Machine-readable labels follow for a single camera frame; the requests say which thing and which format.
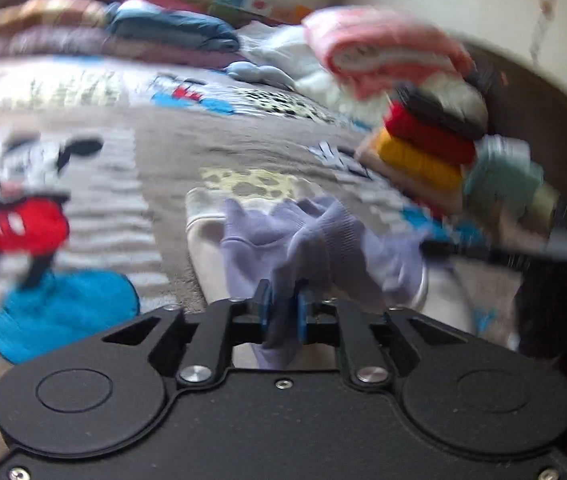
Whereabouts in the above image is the white folded cloth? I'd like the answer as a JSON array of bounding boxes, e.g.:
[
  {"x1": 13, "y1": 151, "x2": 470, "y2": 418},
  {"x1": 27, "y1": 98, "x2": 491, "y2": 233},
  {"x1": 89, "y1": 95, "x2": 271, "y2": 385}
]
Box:
[{"x1": 481, "y1": 135, "x2": 531, "y2": 161}]

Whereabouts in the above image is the lilac and cream sweatshirt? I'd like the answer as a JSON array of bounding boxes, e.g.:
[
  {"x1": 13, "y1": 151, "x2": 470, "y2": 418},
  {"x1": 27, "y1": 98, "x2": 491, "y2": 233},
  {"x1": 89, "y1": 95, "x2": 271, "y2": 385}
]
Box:
[{"x1": 184, "y1": 187, "x2": 479, "y2": 371}]

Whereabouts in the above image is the blue folded quilt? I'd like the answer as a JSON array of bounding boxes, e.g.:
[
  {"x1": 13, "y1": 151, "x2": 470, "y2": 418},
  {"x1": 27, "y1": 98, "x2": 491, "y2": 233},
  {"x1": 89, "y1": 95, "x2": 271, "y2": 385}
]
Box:
[{"x1": 108, "y1": 0, "x2": 241, "y2": 53}]

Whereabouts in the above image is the teal printed garment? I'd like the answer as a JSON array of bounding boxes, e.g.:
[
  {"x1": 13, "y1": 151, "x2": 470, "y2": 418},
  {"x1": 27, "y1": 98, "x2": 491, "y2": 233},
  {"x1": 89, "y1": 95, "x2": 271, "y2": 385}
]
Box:
[{"x1": 463, "y1": 152, "x2": 547, "y2": 221}]

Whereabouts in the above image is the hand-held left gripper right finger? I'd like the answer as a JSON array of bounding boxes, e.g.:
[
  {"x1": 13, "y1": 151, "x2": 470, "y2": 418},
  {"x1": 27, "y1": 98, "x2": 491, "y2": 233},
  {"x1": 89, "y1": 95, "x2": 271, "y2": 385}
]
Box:
[{"x1": 297, "y1": 287, "x2": 469, "y2": 391}]

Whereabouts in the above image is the yellow-green cloth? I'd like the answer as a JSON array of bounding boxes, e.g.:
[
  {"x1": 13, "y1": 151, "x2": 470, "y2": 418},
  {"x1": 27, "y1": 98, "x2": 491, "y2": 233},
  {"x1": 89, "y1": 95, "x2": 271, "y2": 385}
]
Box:
[{"x1": 533, "y1": 182, "x2": 564, "y2": 228}]

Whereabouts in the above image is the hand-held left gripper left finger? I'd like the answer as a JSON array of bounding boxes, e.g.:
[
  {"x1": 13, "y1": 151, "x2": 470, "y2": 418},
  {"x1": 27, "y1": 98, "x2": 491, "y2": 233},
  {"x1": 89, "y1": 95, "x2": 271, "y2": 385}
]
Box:
[{"x1": 100, "y1": 280, "x2": 271, "y2": 391}]

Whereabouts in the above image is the cartoon mouse printed blanket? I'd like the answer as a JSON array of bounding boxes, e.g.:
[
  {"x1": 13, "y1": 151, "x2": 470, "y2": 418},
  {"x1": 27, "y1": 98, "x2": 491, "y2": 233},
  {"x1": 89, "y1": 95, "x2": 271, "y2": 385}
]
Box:
[{"x1": 0, "y1": 55, "x2": 529, "y2": 411}]

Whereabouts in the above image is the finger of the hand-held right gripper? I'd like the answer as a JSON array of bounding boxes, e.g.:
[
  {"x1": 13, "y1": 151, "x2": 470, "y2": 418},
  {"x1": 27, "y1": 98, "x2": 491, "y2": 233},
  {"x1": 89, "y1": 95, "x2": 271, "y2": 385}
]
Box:
[{"x1": 421, "y1": 240, "x2": 549, "y2": 266}]

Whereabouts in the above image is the pink rolled quilt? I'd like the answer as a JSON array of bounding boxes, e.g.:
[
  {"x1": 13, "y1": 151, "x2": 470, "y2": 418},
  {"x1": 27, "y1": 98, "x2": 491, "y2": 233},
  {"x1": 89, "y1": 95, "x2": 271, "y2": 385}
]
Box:
[{"x1": 302, "y1": 7, "x2": 474, "y2": 101}]

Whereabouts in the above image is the dark wooden headboard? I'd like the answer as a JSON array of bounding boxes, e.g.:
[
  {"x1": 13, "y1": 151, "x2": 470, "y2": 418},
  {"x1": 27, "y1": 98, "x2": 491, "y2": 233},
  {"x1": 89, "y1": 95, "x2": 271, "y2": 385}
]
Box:
[{"x1": 463, "y1": 42, "x2": 567, "y2": 201}]

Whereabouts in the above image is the cream duvet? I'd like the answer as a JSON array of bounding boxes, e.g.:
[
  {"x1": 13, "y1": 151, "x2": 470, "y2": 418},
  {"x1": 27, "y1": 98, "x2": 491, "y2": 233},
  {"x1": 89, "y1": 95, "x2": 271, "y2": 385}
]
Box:
[{"x1": 296, "y1": 67, "x2": 489, "y2": 126}]

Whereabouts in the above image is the maroon pillow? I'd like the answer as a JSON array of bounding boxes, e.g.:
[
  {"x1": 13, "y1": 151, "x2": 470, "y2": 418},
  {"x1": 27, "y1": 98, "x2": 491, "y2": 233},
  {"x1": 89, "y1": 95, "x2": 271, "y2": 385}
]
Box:
[{"x1": 123, "y1": 0, "x2": 209, "y2": 13}]

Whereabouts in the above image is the white bedding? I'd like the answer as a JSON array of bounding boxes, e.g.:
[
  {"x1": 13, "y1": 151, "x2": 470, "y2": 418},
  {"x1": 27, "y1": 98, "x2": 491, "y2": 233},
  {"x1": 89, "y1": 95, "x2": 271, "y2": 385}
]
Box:
[{"x1": 236, "y1": 25, "x2": 334, "y2": 86}]

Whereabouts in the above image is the purple quilt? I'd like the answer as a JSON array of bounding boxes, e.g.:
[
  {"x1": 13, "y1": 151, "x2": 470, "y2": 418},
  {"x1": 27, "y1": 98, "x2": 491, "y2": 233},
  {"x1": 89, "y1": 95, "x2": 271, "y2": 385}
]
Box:
[{"x1": 0, "y1": 17, "x2": 234, "y2": 68}]

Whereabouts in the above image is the black striped folded garment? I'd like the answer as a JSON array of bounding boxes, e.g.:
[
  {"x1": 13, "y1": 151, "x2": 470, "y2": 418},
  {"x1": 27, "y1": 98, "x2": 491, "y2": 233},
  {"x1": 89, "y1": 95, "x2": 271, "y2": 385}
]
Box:
[{"x1": 393, "y1": 85, "x2": 489, "y2": 141}]

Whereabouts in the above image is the pale blue plush toy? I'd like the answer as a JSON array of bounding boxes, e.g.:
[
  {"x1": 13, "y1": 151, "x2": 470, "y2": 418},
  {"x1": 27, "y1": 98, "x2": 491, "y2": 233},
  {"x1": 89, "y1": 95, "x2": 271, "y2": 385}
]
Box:
[{"x1": 226, "y1": 60, "x2": 297, "y2": 86}]

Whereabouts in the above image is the person's dark maroon clothing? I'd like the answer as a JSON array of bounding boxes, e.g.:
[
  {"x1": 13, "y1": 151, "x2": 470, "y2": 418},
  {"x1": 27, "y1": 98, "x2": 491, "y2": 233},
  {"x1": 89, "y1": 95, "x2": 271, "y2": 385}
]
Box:
[{"x1": 513, "y1": 260, "x2": 567, "y2": 461}]

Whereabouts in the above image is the red folded sweater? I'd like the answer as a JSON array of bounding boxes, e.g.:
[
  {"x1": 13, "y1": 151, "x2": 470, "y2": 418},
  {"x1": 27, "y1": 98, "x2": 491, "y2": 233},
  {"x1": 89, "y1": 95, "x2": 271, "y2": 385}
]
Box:
[{"x1": 383, "y1": 102, "x2": 479, "y2": 166}]

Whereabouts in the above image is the yellow printed pillow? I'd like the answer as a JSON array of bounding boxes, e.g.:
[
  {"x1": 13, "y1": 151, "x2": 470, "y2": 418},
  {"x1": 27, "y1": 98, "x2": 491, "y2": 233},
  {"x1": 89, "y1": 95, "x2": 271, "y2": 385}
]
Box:
[{"x1": 0, "y1": 0, "x2": 114, "y2": 33}]

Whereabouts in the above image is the yellow folded sweater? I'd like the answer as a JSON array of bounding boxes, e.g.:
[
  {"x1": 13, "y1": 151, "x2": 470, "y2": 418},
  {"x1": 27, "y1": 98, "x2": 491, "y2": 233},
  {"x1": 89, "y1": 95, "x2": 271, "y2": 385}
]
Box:
[{"x1": 371, "y1": 127, "x2": 467, "y2": 193}]

